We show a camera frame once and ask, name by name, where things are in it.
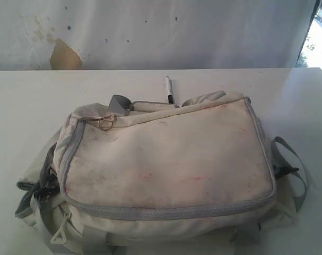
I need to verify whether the white marker black cap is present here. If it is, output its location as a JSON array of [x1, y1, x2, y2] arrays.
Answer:
[[165, 76, 174, 104]]

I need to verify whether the white fabric bag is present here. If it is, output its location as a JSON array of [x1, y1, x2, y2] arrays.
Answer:
[[15, 90, 309, 254]]

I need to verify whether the gold zipper pull ring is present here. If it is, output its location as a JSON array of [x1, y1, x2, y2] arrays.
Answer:
[[90, 114, 116, 132]]

